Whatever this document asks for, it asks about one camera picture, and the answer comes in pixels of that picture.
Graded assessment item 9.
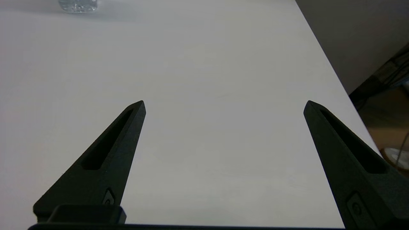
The white round base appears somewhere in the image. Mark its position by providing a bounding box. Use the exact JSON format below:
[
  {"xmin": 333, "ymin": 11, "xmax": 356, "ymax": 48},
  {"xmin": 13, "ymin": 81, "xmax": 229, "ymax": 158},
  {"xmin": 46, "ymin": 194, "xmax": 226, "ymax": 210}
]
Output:
[{"xmin": 383, "ymin": 147, "xmax": 409, "ymax": 170}]

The clear water bottle blue label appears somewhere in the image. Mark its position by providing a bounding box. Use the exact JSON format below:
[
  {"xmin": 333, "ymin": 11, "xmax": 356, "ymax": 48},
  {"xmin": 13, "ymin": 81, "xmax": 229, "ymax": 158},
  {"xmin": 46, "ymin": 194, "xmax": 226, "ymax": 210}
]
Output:
[{"xmin": 58, "ymin": 0, "xmax": 98, "ymax": 13}]

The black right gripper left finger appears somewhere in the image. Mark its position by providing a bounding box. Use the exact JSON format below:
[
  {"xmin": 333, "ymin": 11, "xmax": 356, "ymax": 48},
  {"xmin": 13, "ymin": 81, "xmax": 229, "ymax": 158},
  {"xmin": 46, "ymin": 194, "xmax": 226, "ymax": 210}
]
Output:
[{"xmin": 33, "ymin": 100, "xmax": 146, "ymax": 222}]

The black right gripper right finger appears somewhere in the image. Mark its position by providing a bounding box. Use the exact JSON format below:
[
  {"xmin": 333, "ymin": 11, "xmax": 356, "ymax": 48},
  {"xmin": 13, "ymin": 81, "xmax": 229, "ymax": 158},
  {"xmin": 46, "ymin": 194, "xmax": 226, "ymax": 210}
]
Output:
[{"xmin": 303, "ymin": 100, "xmax": 409, "ymax": 230}]

